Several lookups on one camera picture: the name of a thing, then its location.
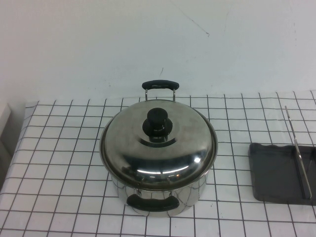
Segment stainless steel pot black handles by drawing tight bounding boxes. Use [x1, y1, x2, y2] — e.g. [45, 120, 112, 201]
[98, 80, 219, 218]

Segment dark grey tray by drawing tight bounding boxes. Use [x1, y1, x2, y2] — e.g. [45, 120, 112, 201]
[248, 105, 316, 207]

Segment white black-grid tablecloth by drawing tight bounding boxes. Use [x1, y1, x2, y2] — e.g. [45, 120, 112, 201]
[0, 90, 316, 237]

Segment stainless steel lid black knob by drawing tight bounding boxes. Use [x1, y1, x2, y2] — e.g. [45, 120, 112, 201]
[100, 98, 218, 191]

